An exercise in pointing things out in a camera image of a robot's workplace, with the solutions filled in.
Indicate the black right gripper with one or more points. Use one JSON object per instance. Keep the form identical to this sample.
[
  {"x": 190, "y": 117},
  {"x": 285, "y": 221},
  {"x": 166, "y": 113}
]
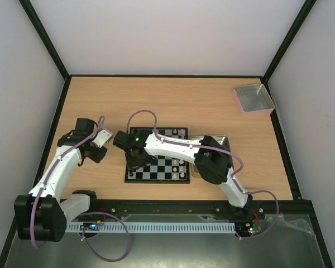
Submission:
[{"x": 137, "y": 161}]

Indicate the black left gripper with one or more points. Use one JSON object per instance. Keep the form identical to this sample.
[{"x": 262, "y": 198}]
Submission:
[{"x": 97, "y": 158}]

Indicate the black white chess board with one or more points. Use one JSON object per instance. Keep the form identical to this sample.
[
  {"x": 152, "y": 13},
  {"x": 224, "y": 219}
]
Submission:
[{"x": 161, "y": 170}]

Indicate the gold metal tin tray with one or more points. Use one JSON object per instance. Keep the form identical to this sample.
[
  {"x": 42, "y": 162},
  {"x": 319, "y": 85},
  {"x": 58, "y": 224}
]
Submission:
[{"x": 223, "y": 142}]

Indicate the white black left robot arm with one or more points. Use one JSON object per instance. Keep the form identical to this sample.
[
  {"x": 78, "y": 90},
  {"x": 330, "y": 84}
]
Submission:
[{"x": 41, "y": 215}]

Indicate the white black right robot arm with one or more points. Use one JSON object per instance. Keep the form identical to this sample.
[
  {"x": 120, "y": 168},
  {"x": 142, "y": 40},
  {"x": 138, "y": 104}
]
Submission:
[{"x": 212, "y": 161}]

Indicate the white chess piece row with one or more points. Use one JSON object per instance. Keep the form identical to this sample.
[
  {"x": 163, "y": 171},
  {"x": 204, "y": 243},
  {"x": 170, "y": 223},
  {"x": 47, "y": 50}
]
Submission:
[{"x": 178, "y": 166}]

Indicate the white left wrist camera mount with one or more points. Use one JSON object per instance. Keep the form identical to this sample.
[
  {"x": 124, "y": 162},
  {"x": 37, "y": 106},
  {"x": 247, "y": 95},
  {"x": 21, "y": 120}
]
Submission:
[{"x": 103, "y": 136}]

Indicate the white slotted cable duct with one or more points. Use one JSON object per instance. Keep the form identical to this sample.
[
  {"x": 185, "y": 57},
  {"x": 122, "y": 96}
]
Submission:
[{"x": 152, "y": 227}]

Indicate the black frame post left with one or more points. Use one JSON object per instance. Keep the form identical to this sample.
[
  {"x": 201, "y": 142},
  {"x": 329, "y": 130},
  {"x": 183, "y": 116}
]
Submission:
[{"x": 42, "y": 33}]

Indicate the black frame post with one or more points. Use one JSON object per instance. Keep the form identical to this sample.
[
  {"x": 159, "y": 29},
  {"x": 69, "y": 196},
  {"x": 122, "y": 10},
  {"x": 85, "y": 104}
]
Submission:
[
  {"x": 42, "y": 33},
  {"x": 289, "y": 37}
]

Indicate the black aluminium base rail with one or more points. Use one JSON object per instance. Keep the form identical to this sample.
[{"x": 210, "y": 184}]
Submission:
[{"x": 221, "y": 209}]

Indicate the black frame post right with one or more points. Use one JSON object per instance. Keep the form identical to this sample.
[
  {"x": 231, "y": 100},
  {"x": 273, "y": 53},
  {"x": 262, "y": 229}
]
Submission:
[{"x": 289, "y": 37}]

